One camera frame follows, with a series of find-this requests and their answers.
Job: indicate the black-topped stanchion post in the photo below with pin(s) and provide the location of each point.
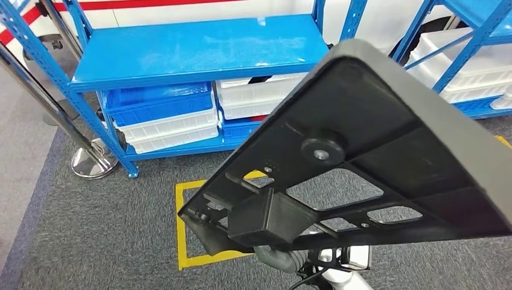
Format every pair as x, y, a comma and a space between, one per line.
60, 28

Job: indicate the blue plastic crate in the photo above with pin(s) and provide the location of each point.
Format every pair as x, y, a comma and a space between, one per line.
236, 129
160, 108
472, 106

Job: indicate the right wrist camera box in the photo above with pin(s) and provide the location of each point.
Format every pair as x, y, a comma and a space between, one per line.
360, 256

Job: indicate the chrome stanchion post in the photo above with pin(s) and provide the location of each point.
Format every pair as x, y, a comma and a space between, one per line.
94, 162

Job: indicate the white car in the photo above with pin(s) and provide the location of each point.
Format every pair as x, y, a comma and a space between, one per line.
280, 8

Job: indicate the red round object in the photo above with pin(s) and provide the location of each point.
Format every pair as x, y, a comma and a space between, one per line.
259, 118

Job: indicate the blue wheeled shelf rack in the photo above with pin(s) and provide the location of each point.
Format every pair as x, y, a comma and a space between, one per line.
484, 10

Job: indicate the black plastic plate part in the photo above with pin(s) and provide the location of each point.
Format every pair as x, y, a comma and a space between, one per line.
400, 100

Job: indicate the blue metal shelf rack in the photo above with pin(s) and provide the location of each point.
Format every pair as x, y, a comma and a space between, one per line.
192, 48

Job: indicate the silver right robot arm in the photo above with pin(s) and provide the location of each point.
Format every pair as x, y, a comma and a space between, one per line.
280, 260

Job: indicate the yellow floor tape square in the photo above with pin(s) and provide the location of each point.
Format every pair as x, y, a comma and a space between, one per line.
179, 224

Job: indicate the red barrier belt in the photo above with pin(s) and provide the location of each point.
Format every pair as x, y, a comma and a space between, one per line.
20, 25
120, 5

